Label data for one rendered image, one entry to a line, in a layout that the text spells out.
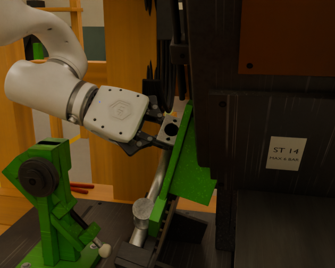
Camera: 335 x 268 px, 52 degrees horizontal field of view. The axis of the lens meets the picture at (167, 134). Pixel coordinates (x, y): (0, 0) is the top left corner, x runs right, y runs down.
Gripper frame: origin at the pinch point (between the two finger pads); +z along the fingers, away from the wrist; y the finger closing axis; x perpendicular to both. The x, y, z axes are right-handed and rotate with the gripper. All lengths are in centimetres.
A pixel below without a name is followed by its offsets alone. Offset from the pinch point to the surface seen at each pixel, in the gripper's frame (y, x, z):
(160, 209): -14.4, -2.7, 3.8
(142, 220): -16.5, 0.4, 1.4
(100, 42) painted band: 605, 850, -379
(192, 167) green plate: -7.1, -6.6, 6.3
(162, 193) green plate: -11.9, -3.4, 3.2
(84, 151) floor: 83, 309, -105
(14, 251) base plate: -28.9, 24.4, -24.2
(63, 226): -21.1, 11.4, -13.2
